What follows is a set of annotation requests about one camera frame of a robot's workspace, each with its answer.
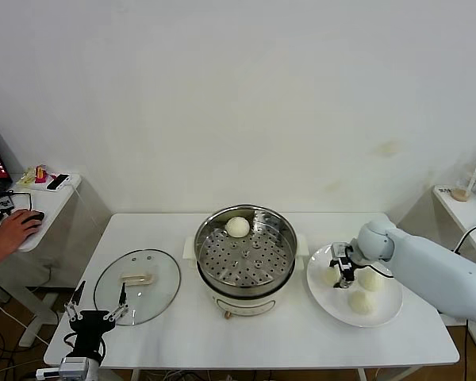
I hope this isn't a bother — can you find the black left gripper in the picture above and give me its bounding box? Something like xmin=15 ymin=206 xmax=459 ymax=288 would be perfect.
xmin=64 ymin=280 xmax=129 ymax=360

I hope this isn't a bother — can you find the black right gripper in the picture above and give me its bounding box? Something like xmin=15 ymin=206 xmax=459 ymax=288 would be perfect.
xmin=328 ymin=256 xmax=360 ymax=289

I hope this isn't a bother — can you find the white steamed baozi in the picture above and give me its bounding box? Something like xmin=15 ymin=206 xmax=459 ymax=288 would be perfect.
xmin=348 ymin=291 xmax=376 ymax=316
xmin=321 ymin=267 xmax=340 ymax=287
xmin=225 ymin=216 xmax=250 ymax=238
xmin=359 ymin=268 xmax=384 ymax=293

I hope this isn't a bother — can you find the round glass pot lid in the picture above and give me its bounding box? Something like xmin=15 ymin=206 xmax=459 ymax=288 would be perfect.
xmin=94 ymin=248 xmax=182 ymax=327

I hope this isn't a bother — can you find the stainless steel steamer basket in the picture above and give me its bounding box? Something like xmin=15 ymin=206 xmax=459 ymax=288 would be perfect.
xmin=183 ymin=204 xmax=310 ymax=294

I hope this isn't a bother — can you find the person's bare hand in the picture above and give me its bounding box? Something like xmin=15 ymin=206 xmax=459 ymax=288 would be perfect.
xmin=0 ymin=209 xmax=44 ymax=255

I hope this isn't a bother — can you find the round white plate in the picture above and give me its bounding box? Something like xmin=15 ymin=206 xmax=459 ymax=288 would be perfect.
xmin=305 ymin=242 xmax=405 ymax=329

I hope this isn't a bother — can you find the white electric cooking pot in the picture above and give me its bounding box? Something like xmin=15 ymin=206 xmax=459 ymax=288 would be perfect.
xmin=198 ymin=257 xmax=307 ymax=321

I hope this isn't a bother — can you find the white laptop side table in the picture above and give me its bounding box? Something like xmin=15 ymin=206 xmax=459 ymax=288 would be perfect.
xmin=0 ymin=172 xmax=113 ymax=350

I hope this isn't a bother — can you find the white phone black screen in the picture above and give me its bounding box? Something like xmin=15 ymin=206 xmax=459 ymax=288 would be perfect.
xmin=46 ymin=173 xmax=72 ymax=192

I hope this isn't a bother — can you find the yellowish snack packet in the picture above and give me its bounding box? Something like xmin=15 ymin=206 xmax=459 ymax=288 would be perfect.
xmin=17 ymin=166 xmax=38 ymax=187

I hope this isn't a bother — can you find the clear plastic drink cup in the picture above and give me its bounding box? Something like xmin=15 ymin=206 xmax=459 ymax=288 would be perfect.
xmin=451 ymin=165 xmax=476 ymax=203

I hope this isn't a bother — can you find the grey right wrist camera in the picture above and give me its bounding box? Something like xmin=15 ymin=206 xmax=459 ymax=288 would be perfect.
xmin=331 ymin=242 xmax=352 ymax=261

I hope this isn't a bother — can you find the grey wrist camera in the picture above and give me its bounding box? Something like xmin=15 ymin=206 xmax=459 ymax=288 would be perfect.
xmin=331 ymin=242 xmax=352 ymax=261
xmin=59 ymin=356 xmax=91 ymax=380

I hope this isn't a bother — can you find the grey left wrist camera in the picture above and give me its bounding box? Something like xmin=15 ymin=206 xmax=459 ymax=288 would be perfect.
xmin=59 ymin=356 xmax=91 ymax=380

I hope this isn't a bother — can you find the thin black desk cable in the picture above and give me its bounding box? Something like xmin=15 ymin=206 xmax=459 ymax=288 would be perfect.
xmin=7 ymin=191 xmax=34 ymax=212

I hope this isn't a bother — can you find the black hanging power cable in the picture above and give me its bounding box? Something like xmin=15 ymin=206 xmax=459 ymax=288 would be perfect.
xmin=454 ymin=217 xmax=476 ymax=253

